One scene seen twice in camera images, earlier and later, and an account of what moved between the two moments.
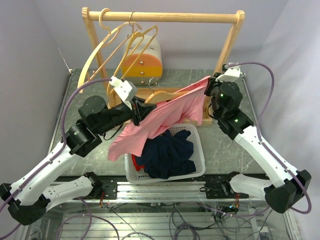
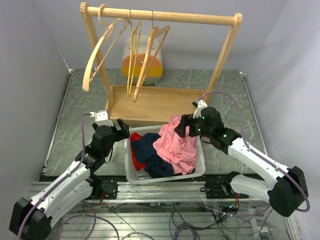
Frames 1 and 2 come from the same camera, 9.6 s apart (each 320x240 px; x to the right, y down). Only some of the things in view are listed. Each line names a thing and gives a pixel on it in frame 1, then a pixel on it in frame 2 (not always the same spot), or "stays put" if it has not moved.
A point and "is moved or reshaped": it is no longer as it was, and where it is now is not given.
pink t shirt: (188, 104) -> (181, 151)
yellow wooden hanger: (137, 35) -> (133, 54)
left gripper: (141, 110) -> (123, 133)
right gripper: (213, 82) -> (185, 121)
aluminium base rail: (183, 192) stays put
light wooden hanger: (101, 45) is moved or reshaped
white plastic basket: (133, 175) stays put
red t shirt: (137, 167) stays put
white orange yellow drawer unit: (142, 61) stays put
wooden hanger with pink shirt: (159, 96) -> (157, 36)
